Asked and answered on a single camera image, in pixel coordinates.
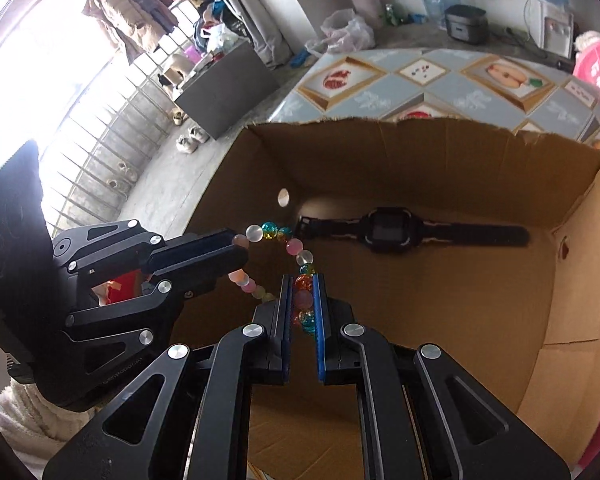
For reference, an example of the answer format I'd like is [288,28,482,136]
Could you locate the white plastic bag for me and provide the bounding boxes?
[321,9,376,53]

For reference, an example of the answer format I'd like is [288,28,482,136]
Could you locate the pink floral blanket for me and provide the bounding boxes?
[572,30,600,143]

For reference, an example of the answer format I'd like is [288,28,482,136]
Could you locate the multicolour glass bead bracelet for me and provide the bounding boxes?
[227,221,326,336]

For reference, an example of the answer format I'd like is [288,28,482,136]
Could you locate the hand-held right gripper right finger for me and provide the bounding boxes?
[312,272,571,480]

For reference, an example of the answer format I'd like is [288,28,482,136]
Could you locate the metal window railing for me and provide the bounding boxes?
[45,45,191,231]

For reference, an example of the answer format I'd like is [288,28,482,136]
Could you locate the grey curtain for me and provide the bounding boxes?
[220,0,306,68]

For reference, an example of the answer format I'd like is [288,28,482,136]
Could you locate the cardboard box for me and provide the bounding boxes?
[170,116,600,480]

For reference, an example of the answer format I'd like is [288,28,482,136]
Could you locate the pile of clothes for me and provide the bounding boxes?
[192,0,251,56]

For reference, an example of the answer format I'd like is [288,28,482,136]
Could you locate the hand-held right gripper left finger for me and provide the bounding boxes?
[42,274,295,480]

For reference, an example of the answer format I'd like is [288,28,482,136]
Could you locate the pink strap wristwatch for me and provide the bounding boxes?
[298,207,531,257]

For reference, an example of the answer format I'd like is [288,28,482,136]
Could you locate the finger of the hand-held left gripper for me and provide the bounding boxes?
[52,220,248,275]
[62,265,251,401]

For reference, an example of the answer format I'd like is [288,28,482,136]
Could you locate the brown hanging coat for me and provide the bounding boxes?
[82,0,181,63]

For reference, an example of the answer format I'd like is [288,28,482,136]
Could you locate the grey cabinet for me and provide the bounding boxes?
[174,40,280,142]

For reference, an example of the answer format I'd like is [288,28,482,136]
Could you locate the black rice cooker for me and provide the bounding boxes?
[444,4,491,46]

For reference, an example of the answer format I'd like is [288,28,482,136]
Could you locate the fruit print tablecloth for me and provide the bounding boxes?
[270,47,600,156]

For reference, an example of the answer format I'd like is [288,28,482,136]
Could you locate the white water dispenser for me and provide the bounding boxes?
[527,0,576,58]

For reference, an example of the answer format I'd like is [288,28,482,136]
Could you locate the person's left forearm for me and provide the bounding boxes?
[0,375,101,471]

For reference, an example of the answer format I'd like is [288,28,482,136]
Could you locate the red gift bag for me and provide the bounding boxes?
[92,270,151,306]

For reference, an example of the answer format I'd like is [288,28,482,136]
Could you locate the clear empty water bottle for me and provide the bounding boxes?
[420,0,461,31]

